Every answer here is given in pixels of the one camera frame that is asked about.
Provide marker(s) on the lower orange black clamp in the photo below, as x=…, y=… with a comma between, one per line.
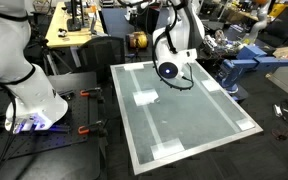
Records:
x=99, y=128

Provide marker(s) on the orange black clamp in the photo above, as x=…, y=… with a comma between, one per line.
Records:
x=99, y=128
x=94, y=93

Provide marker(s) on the black office chair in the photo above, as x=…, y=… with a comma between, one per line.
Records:
x=98, y=54

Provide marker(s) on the glass table top panel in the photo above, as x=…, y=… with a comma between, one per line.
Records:
x=164, y=125

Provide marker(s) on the upper orange black clamp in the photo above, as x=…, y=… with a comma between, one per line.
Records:
x=94, y=93

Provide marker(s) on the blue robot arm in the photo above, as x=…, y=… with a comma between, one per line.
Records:
x=249, y=58

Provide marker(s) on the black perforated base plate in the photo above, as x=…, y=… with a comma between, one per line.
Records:
x=82, y=111

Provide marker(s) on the yellow cable reel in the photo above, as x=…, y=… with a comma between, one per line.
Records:
x=138, y=40

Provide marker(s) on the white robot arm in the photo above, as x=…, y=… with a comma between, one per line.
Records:
x=37, y=105

